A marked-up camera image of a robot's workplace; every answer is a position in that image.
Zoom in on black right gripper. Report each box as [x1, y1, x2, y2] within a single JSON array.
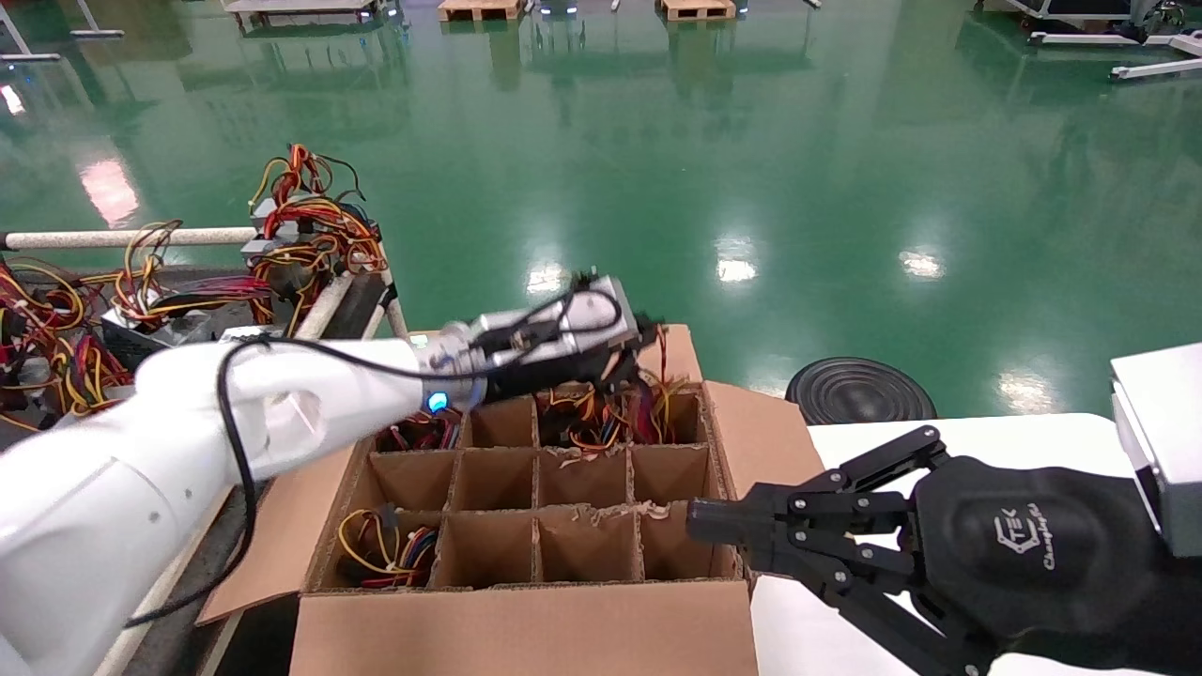
[[688, 427, 1202, 676]]

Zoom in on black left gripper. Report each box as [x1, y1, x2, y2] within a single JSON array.
[[468, 317, 663, 407]]

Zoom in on cardboard box with dividers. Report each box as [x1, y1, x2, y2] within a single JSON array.
[[195, 324, 825, 676]]

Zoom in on black ribbed round disc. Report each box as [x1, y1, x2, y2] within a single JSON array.
[[785, 357, 937, 425]]

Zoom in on wooden pallet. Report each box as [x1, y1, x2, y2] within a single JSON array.
[[660, 0, 737, 22], [438, 0, 524, 23]]

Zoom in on grey background table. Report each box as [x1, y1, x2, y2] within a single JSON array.
[[223, 0, 386, 27]]

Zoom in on dark power supply tangled wires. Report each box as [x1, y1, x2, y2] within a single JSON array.
[[242, 144, 388, 311]]

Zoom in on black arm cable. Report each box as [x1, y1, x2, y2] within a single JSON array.
[[127, 291, 625, 628]]

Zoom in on silver power supply with wires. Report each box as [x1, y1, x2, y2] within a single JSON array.
[[0, 258, 132, 423], [101, 221, 278, 372]]

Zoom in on white wheeled metal frame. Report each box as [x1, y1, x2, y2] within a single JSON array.
[[977, 0, 1202, 82]]

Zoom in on white metal frame legs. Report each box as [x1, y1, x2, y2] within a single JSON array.
[[0, 0, 125, 63]]

